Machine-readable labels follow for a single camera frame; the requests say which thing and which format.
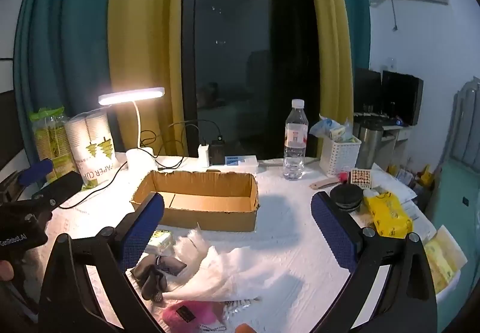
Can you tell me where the white towel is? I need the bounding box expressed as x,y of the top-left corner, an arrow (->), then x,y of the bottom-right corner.
163,244 -> 299,301

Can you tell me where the person left hand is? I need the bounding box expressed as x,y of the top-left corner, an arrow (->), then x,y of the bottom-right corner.
0,260 -> 15,282

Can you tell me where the small cartoon tissue pack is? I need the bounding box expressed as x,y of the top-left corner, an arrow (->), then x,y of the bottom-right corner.
145,229 -> 173,255

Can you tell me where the green paper cup sleeve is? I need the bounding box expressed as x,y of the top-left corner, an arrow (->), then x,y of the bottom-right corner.
29,106 -> 77,183

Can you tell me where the round black case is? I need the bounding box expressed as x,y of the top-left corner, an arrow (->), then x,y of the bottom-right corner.
329,183 -> 364,212

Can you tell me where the yellow tissue pack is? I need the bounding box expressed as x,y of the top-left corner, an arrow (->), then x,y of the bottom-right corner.
364,189 -> 413,239

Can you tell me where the clear bubble wrap bag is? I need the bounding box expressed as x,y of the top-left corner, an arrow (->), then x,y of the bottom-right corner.
173,227 -> 210,274

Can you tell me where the pink utility knife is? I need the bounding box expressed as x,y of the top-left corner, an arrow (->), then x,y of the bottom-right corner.
310,177 -> 340,190

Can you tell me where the dark grey cloth pouch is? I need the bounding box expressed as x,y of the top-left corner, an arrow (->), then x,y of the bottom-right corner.
131,254 -> 187,303

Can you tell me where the white desk lamp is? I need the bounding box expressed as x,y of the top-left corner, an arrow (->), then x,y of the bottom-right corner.
98,87 -> 165,174

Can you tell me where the paper cup sleeve white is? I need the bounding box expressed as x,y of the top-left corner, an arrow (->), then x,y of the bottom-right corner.
65,108 -> 117,189

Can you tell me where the patterned small card box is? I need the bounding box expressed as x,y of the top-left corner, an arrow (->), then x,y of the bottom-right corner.
349,168 -> 372,189

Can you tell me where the open cardboard box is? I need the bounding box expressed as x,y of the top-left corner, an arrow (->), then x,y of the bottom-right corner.
131,171 -> 260,232

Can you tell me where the white perforated basket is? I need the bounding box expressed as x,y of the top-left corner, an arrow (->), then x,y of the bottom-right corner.
320,137 -> 361,176

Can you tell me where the white charger plug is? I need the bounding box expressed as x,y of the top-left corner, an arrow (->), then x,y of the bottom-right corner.
198,144 -> 210,168

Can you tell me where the pink fluffy pouch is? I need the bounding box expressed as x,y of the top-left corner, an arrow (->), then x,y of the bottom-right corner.
162,301 -> 226,333

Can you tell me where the yellow snack bag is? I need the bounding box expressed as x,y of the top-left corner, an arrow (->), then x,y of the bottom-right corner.
424,225 -> 468,301

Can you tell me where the black charger plug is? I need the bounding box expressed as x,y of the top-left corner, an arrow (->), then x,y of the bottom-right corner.
208,135 -> 225,165

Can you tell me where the steel thermos mug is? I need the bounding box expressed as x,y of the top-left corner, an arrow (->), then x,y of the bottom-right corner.
356,120 -> 384,169

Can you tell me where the clear water bottle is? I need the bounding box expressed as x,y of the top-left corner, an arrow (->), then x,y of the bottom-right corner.
283,99 -> 308,180

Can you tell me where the teal curtain left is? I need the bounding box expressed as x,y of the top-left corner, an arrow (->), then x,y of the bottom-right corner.
13,0 -> 112,162

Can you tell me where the white power strip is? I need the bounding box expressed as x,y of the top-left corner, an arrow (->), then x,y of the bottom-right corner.
209,155 -> 259,175

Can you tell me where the yellow curtain right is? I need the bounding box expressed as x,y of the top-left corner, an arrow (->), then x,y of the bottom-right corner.
304,0 -> 354,158

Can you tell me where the yellow curtain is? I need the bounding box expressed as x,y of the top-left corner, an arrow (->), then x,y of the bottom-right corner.
107,0 -> 186,155
304,0 -> 354,158

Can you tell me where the black computer monitor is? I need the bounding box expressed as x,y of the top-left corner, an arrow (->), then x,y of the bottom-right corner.
382,71 -> 424,126

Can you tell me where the yellow curtain left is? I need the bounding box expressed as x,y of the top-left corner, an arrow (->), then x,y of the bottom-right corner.
107,0 -> 186,155

